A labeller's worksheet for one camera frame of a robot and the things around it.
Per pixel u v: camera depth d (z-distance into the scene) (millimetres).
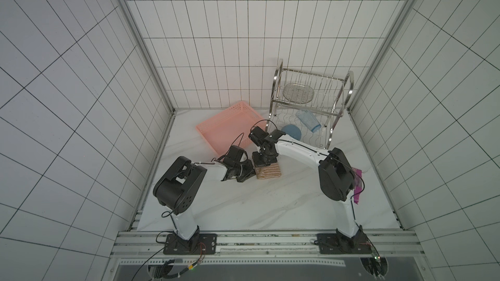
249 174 833
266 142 666
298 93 897
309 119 1010
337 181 510
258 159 802
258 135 738
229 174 712
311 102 849
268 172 877
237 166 795
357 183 834
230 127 1113
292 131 1008
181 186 483
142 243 742
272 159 776
